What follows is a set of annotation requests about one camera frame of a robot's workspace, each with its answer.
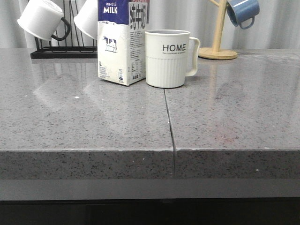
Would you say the blue enamel mug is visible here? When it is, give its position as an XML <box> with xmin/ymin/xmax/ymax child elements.
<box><xmin>226</xmin><ymin>0</ymin><xmax>260</xmax><ymax>30</ymax></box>

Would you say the white mug black handle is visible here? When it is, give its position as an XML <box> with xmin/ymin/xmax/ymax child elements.
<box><xmin>17</xmin><ymin>0</ymin><xmax>71</xmax><ymax>41</ymax></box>
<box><xmin>74</xmin><ymin>0</ymin><xmax>98</xmax><ymax>40</ymax></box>

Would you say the blue white milk carton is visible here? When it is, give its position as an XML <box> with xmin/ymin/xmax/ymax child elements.
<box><xmin>97</xmin><ymin>0</ymin><xmax>150</xmax><ymax>86</ymax></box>

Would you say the wooden mug tree stand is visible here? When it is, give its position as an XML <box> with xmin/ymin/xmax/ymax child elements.
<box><xmin>198</xmin><ymin>0</ymin><xmax>238</xmax><ymax>60</ymax></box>

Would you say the cream HOME ribbed mug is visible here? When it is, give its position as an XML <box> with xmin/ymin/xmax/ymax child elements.
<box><xmin>145</xmin><ymin>30</ymin><xmax>200</xmax><ymax>88</ymax></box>

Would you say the black wire mug rack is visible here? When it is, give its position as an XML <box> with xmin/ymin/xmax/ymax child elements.
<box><xmin>30</xmin><ymin>0</ymin><xmax>98</xmax><ymax>59</ymax></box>

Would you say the white mug black handle left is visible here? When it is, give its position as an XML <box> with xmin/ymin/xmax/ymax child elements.
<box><xmin>17</xmin><ymin>0</ymin><xmax>71</xmax><ymax>41</ymax></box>

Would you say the white mug black handle right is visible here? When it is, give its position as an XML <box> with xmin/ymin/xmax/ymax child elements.
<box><xmin>74</xmin><ymin>0</ymin><xmax>98</xmax><ymax>40</ymax></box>

